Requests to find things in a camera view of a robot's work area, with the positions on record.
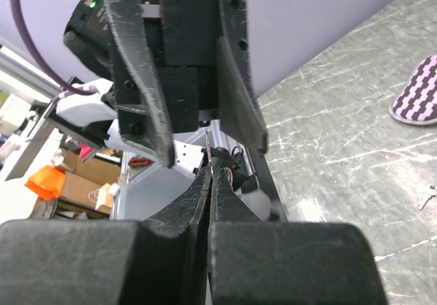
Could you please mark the silver key on table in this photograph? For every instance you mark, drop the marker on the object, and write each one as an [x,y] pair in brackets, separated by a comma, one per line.
[432,195]

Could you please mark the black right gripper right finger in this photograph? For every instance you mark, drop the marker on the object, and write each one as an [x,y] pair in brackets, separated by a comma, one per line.
[257,262]

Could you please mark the purple striped sponge pad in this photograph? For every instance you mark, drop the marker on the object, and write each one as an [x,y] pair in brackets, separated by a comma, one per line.
[416,103]

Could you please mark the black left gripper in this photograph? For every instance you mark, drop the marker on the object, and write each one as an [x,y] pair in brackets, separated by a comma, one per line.
[152,103]

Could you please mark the key with panda keychain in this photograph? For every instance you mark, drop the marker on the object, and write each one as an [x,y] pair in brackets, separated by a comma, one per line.
[208,151]

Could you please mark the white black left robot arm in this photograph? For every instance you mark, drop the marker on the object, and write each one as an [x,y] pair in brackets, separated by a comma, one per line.
[88,110]

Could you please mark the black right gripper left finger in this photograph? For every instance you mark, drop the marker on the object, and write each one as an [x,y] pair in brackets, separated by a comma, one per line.
[161,260]

